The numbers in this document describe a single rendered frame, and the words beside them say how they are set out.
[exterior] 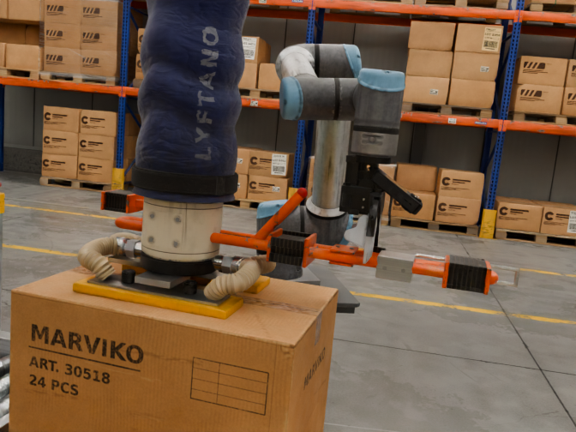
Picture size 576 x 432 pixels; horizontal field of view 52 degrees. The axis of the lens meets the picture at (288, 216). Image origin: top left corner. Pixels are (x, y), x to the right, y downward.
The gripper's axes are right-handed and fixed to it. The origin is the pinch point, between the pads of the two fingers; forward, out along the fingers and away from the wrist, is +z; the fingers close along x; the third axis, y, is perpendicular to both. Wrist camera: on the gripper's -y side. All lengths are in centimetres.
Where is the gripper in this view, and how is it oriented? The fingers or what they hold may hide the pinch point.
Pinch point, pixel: (372, 255)
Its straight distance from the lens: 121.3
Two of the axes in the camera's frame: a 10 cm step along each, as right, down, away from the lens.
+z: -0.9, 9.8, 1.6
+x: -2.6, 1.3, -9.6
